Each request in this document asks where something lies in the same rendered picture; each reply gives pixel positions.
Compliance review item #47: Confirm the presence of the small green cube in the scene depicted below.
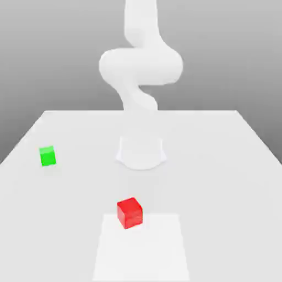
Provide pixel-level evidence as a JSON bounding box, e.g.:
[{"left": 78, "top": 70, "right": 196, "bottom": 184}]
[{"left": 39, "top": 145, "right": 57, "bottom": 167}]

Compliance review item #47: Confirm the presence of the small red cube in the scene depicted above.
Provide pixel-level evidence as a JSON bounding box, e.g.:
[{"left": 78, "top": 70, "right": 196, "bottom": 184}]
[{"left": 116, "top": 197, "right": 143, "bottom": 230}]

